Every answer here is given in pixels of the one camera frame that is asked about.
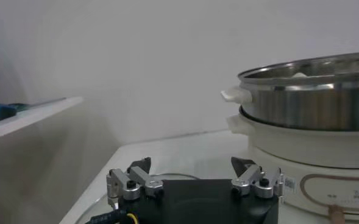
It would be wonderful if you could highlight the oval glass lid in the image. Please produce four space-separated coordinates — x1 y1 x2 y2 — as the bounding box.
74 172 204 224

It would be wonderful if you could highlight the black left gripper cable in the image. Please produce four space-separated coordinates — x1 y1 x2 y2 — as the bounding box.
86 209 137 224

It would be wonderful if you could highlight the white electric cooking pot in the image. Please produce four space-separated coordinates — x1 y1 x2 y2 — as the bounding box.
226 106 359 224

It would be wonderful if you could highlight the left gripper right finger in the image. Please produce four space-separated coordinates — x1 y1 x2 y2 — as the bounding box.
230 156 285 200

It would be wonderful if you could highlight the white side desk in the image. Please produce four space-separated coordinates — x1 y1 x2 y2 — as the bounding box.
0 96 85 141

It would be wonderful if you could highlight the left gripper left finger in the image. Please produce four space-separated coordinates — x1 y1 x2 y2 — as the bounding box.
105 156 165 211

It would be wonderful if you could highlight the perforated steel steamer basket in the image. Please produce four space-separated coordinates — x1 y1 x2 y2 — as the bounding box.
220 51 359 131

